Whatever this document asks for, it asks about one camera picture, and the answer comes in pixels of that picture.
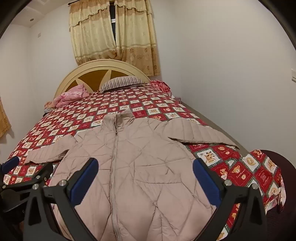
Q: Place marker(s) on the white wall switch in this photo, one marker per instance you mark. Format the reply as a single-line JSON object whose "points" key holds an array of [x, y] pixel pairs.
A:
{"points": [[294, 76]]}

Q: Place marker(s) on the cream wooden headboard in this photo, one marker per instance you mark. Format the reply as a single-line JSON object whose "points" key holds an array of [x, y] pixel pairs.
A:
{"points": [[92, 78]]}

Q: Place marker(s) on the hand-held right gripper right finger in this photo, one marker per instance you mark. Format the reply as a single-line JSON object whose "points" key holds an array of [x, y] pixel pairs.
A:
{"points": [[205, 180]]}

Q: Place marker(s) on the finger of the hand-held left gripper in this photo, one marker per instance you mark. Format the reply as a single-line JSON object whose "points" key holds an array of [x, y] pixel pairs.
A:
{"points": [[42, 172], [10, 163]]}

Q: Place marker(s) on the striped pillow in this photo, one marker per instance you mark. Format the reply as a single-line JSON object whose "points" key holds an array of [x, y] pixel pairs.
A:
{"points": [[120, 82]]}

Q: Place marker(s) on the pink folded quilt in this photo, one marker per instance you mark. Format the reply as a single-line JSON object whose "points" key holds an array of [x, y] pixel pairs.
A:
{"points": [[71, 94]]}

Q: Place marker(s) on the red plaid cloth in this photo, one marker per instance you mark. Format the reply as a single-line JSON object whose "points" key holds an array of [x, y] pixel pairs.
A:
{"points": [[161, 87]]}

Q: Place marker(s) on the beige quilted jacket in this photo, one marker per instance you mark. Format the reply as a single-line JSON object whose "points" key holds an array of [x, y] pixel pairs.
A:
{"points": [[143, 173]]}

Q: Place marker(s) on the dark window pane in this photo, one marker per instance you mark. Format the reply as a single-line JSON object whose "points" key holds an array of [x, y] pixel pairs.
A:
{"points": [[112, 23]]}

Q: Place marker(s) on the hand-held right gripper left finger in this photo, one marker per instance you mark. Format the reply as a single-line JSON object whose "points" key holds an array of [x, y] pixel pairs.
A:
{"points": [[84, 180]]}

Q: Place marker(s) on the red bear-print bedspread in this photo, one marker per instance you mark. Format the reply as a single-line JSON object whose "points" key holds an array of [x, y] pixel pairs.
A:
{"points": [[138, 102]]}

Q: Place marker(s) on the golden patterned curtain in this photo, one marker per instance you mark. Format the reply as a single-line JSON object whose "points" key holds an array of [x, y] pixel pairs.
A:
{"points": [[4, 120]]}

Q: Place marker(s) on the beige floral curtain panel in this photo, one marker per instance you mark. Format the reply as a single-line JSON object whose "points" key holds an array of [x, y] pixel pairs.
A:
{"points": [[92, 34], [136, 39]]}

